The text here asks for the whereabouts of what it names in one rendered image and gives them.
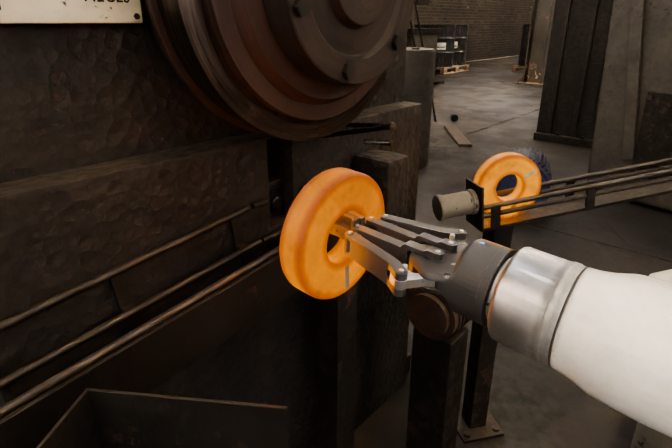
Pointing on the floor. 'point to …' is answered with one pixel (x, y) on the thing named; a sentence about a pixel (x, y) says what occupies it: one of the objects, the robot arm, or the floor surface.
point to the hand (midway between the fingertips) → (337, 221)
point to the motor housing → (434, 370)
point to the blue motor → (534, 162)
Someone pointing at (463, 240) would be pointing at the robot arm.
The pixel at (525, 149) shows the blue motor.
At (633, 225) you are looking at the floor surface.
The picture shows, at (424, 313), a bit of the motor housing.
